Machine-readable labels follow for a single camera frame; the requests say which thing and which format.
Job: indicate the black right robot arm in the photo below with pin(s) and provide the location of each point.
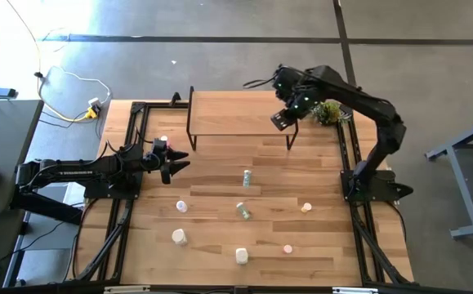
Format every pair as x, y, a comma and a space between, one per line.
367, 102

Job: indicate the blue-grey metal stand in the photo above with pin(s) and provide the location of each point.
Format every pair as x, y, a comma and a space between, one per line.
462, 192

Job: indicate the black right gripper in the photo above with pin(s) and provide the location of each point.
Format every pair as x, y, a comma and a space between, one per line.
297, 92

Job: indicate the silver frame bracket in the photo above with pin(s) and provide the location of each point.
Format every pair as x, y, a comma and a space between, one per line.
354, 290
126, 290

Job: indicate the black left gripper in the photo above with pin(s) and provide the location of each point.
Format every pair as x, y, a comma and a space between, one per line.
156, 157

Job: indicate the large white medicine bottle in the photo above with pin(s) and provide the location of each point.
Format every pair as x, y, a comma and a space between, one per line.
179, 237

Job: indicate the green potted plant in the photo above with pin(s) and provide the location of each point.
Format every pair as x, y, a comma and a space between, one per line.
328, 113

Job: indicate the white bottle with blue label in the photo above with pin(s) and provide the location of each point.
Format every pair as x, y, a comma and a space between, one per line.
181, 206

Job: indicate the pink medicine bottle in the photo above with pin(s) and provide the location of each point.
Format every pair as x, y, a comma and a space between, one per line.
163, 139
287, 248

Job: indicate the yellow medicine bottle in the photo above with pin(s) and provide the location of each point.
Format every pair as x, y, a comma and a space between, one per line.
306, 207

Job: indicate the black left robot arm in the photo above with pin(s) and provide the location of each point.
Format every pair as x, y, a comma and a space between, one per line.
77, 173

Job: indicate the wooden shelf black metal frame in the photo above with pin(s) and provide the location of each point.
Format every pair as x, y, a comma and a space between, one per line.
228, 112

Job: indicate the grey desk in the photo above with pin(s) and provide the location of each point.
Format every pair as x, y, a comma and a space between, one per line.
3, 134

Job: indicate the green medicine bottle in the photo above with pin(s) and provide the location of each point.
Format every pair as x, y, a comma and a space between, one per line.
243, 210
247, 178

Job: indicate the black slanted bar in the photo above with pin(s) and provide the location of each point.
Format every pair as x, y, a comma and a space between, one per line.
44, 206

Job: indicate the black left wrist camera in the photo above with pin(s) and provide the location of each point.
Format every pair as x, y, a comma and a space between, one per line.
166, 176

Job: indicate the white and yellow power strip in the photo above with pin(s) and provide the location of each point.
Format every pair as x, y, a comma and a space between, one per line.
94, 107

